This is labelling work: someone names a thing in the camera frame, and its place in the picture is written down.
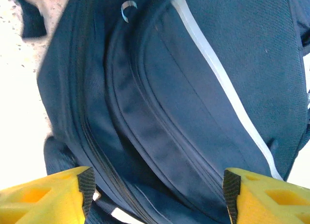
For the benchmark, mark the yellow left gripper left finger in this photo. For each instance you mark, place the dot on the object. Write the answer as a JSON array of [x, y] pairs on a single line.
[[43, 199]]

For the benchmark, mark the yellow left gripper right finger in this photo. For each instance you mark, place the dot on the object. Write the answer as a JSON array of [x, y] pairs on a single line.
[[271, 202]]

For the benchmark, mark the navy blue backpack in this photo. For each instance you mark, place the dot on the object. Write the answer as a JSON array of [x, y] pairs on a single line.
[[169, 88]]

